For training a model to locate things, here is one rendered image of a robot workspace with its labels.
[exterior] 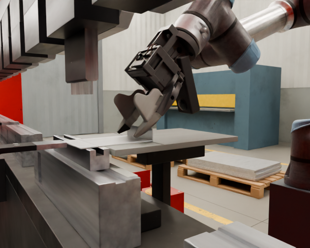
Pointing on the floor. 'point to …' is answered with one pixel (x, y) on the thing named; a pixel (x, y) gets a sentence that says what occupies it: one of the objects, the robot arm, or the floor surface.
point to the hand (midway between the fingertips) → (132, 132)
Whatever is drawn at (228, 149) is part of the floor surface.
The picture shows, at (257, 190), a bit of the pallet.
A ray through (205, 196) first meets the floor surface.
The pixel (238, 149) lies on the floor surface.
